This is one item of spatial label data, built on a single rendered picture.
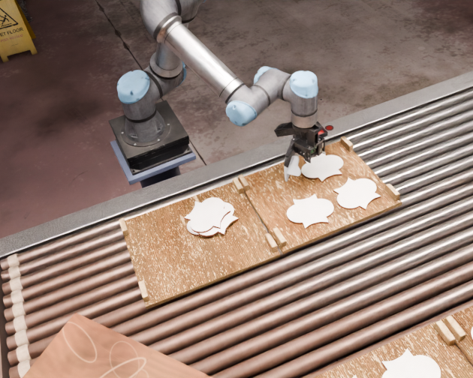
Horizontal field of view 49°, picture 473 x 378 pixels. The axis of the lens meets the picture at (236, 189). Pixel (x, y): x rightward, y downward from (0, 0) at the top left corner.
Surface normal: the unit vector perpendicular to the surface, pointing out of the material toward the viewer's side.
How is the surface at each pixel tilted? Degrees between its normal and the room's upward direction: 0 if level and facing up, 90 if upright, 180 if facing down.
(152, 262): 0
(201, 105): 0
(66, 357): 0
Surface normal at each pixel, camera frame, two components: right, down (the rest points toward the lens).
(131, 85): -0.16, -0.57
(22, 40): 0.33, 0.47
